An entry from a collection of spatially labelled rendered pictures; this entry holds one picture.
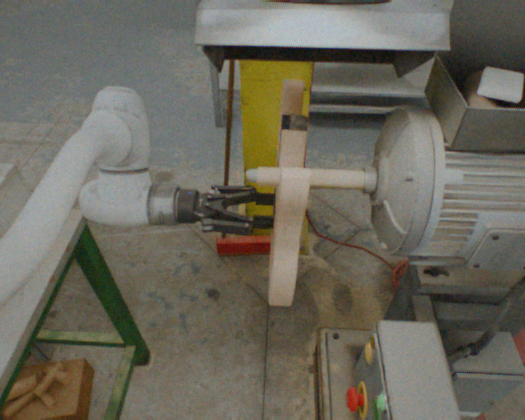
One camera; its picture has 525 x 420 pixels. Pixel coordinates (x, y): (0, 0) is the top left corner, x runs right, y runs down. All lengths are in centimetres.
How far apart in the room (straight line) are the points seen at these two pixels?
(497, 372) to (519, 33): 62
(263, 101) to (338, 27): 111
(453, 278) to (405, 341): 16
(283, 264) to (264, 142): 105
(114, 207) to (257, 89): 89
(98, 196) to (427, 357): 67
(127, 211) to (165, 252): 138
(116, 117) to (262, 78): 86
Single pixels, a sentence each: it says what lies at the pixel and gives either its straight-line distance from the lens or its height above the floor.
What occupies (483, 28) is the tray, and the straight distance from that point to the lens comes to 68.
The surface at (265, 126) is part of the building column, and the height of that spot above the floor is 77.
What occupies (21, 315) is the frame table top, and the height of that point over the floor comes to 93.
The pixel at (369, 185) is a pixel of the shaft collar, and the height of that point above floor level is 126.
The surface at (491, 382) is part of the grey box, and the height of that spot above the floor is 90.
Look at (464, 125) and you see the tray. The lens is 57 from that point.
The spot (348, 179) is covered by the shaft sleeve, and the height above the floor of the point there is 126.
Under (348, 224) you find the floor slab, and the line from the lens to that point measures 234.
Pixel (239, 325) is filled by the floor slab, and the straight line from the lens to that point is 191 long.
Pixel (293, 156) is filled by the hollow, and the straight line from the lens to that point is 71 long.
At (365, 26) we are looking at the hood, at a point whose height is 152.
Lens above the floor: 169
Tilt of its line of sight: 46 degrees down
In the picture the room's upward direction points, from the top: straight up
